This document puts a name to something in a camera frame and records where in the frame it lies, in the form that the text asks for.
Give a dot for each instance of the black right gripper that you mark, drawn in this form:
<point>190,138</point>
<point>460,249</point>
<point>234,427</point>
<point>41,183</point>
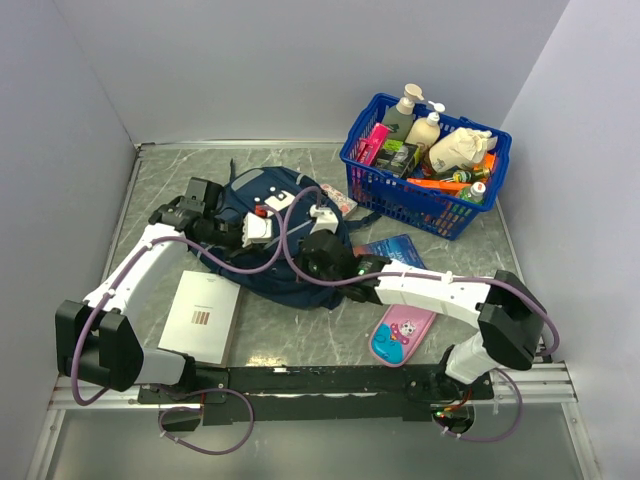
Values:
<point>304,257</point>

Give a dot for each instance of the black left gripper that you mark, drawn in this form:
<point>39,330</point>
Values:
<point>239,240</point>

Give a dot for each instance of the pink cartoon pencil case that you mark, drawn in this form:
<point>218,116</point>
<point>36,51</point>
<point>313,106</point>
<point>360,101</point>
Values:
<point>399,333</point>

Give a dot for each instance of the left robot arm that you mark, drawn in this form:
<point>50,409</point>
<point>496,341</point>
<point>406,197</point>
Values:
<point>96,340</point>

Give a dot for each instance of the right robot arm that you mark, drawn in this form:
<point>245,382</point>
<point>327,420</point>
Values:
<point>507,319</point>

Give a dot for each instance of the beige cloth bag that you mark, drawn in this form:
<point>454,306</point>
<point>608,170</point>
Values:
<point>465,148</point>

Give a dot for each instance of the Little Women floral book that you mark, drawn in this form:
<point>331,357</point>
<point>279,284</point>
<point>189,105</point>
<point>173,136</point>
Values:
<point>346,205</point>

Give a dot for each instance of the Jane Eyre blue book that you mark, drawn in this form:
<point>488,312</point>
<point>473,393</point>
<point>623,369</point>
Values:
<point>399,247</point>

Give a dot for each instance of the blue plastic basket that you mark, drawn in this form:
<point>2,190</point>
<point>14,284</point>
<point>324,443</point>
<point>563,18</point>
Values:
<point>427,209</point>

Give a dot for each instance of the white notebook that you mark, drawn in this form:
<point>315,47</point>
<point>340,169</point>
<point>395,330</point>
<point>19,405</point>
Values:
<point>202,318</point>

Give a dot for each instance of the pink box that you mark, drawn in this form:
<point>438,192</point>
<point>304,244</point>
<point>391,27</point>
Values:
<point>368,147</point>

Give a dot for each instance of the black green box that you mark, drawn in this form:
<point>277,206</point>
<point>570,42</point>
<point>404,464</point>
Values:
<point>397,158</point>

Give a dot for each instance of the grey-green pump bottle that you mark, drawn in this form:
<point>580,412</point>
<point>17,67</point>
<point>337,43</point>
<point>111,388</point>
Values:
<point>400,117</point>

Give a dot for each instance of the cream pump bottle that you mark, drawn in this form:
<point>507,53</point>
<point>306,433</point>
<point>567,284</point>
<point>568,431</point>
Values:
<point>425,131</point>

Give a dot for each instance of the green drink bottle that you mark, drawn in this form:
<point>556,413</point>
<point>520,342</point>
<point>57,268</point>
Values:
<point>473,193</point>

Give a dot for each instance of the dark glass bottle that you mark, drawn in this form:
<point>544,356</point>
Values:
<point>464,176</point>

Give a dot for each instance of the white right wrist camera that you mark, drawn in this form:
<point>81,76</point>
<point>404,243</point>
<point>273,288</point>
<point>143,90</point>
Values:
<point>325,219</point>

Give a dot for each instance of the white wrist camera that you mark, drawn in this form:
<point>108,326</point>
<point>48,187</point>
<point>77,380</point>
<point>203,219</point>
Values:
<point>325,219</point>
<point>257,227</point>

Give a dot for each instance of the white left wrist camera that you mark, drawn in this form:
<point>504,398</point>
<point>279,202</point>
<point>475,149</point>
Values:
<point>257,227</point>

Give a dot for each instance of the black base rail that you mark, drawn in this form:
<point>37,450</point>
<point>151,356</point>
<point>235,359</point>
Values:
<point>318,392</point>

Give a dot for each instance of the aluminium frame rail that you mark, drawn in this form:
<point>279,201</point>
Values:
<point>545,383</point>

